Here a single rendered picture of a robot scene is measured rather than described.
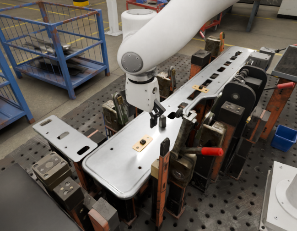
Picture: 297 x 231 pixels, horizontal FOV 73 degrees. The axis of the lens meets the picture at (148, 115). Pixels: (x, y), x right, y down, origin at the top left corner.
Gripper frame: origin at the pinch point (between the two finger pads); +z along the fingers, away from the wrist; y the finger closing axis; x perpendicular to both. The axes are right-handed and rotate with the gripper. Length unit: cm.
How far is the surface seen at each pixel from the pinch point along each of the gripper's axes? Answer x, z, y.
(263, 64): -76, 4, -20
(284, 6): -696, 81, 49
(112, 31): -297, 107, 333
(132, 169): 10.7, 12.0, -4.5
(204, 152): 1.0, -0.2, -22.4
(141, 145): 1.6, 11.7, -0.5
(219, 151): 0.4, -2.6, -26.0
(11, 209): 40.6, 9.0, 10.8
